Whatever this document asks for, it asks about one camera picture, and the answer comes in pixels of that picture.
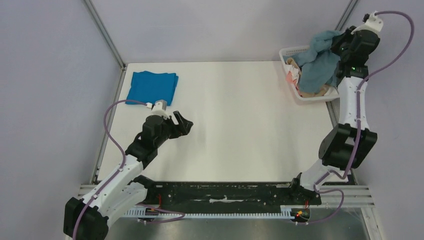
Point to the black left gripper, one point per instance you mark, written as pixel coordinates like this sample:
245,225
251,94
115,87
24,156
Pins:
184,126

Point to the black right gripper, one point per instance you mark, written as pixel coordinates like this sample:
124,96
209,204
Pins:
342,43

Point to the grey-blue t-shirt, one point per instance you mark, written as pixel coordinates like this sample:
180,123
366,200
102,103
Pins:
318,63

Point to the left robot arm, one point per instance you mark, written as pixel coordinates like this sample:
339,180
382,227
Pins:
90,217

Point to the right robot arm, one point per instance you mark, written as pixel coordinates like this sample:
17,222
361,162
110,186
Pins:
349,142

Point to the white plastic laundry basket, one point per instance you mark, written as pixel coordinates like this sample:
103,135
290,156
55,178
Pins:
330,95

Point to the folded bright blue t-shirt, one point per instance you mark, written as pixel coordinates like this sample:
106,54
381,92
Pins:
149,87

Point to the beige t-shirt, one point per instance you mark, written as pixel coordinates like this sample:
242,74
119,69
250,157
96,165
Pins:
322,91

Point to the pink and white garment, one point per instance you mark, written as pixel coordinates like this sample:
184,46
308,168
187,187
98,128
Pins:
293,74

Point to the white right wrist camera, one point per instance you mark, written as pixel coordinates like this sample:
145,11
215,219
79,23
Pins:
371,22

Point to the aluminium frame rail right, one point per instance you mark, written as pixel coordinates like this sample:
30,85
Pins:
350,7

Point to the aluminium frame rail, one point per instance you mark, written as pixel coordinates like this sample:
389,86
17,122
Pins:
350,7
104,32

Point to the white slotted cable duct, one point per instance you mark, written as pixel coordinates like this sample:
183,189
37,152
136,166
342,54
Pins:
142,212

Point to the aluminium frame rail left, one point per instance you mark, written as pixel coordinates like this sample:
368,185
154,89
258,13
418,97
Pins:
104,32

